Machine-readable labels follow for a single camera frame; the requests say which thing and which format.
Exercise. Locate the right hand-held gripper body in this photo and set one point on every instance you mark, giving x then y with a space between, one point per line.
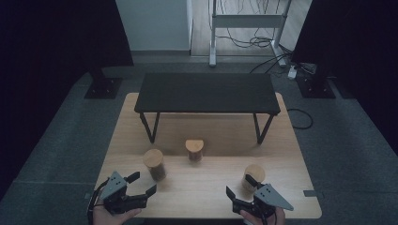
266 200

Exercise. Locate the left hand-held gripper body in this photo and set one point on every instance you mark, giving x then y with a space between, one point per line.
120 200

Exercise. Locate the wide glass jar wooden lid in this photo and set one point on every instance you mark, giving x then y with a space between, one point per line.
255 173

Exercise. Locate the tall glass jar wooden lid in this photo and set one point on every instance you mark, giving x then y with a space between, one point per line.
155 162

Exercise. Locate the small glass jar wooden lid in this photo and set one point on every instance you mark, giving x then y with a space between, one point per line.
194 148

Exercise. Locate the black raised shelf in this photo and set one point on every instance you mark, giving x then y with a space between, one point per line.
208 92

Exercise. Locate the person's left hand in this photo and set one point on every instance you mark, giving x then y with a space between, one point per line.
112 218

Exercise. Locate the person's right hand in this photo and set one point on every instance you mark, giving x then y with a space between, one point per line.
266 220

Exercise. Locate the grey tape strip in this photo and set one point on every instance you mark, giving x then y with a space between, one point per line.
87 196

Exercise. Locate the black stand base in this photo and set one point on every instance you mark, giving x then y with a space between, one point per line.
316 87
103 87

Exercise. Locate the white power strip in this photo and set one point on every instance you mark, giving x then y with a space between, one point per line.
292 72

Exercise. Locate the dark curtain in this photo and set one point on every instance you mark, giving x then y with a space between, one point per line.
359 47
47 62

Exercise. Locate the white partition panel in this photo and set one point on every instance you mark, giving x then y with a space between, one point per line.
153 25

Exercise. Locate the white metal stand frame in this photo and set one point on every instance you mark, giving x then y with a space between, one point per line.
248 21

